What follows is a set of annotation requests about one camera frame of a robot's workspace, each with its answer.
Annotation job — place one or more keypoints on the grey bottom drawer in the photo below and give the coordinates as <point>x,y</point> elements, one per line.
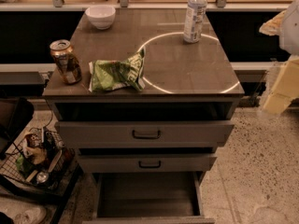
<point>149,198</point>

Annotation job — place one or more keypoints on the grey drawer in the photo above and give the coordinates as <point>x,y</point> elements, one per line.
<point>146,163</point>
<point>149,198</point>
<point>144,134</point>

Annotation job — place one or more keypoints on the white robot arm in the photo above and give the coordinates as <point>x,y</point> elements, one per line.
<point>283,79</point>

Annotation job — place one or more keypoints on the grey drawer cabinet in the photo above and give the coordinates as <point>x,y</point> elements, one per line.
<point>183,82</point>

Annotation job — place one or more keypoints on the grey top drawer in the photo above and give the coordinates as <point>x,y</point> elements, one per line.
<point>144,134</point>

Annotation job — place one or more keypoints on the grey middle drawer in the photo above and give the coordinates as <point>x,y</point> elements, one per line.
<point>146,163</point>

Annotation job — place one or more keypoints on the green crumpled chip bag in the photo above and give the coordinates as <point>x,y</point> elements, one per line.
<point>114,75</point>

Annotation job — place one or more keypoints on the white ceramic bowl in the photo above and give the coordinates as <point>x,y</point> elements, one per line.
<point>101,16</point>

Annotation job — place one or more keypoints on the gold soda can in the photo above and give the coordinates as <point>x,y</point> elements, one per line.
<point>66,61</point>

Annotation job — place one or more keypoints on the clear plastic water bottle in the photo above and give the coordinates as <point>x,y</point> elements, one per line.
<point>195,13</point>

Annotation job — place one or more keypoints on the white sneaker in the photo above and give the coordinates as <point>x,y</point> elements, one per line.
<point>33,215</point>

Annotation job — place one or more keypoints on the black wire basket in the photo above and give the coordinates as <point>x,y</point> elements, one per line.
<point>40,159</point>

